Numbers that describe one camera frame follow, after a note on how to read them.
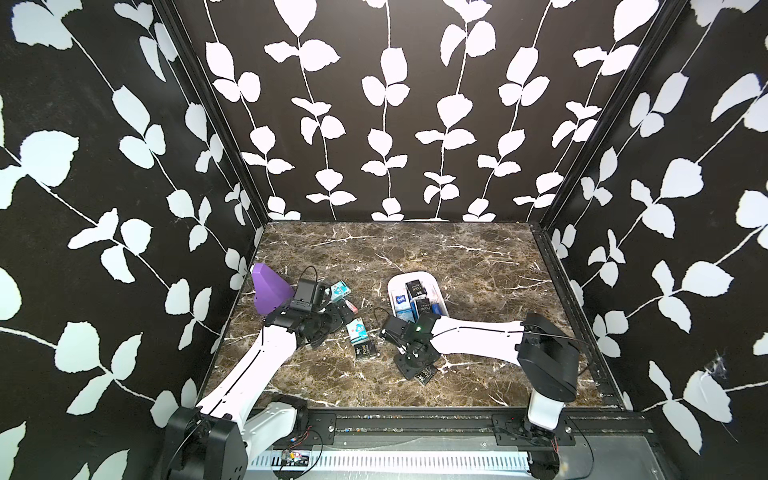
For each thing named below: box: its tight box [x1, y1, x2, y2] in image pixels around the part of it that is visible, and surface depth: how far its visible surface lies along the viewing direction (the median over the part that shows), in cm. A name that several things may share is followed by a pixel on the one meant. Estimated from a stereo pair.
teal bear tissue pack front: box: [346, 317, 370, 345], surface depth 90 cm
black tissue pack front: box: [414, 365, 437, 387], surface depth 83 cm
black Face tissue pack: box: [405, 279, 424, 298], surface depth 97 cm
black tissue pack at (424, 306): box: [416, 298, 431, 315], surface depth 92 cm
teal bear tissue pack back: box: [330, 280, 351, 301], surface depth 100 cm
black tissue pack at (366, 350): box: [354, 340, 378, 359], surface depth 87 cm
